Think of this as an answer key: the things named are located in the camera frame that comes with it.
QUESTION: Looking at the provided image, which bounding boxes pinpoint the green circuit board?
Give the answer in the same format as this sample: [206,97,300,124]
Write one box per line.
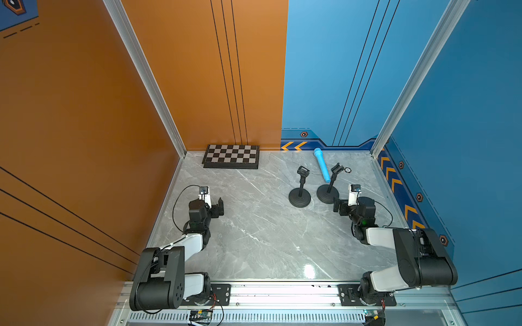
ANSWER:
[188,309,213,325]
[363,310,386,326]

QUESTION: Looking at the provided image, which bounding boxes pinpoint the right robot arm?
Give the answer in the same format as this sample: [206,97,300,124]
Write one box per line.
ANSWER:
[333,197,458,306]

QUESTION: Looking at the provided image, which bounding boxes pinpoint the left green circuit board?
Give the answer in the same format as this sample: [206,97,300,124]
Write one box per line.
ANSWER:
[188,309,213,325]

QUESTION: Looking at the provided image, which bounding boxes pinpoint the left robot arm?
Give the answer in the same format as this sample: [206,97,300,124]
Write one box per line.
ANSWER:
[129,199,224,314]

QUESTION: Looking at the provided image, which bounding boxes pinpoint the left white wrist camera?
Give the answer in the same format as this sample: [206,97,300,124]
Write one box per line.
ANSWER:
[198,186,212,208]

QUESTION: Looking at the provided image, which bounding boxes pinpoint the black stand pole with clip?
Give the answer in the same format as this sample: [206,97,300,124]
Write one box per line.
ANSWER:
[327,163,345,193]

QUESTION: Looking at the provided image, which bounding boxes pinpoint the black white checkerboard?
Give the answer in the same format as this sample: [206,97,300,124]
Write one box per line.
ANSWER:
[202,144,260,169]

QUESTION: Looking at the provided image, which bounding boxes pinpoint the right green circuit board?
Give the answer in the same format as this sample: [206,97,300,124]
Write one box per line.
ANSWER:
[363,310,386,326]

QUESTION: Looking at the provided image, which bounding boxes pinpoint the black round stand base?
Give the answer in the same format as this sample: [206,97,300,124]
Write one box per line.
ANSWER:
[316,184,339,204]

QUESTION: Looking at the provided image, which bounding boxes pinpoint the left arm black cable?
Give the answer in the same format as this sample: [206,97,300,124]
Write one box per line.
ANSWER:
[171,184,203,234]

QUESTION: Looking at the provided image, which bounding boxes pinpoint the aluminium rail frame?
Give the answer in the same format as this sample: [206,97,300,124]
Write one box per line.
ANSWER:
[109,280,466,325]

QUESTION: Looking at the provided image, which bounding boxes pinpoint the light blue toy microphone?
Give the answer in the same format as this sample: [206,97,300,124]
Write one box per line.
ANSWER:
[313,148,331,183]

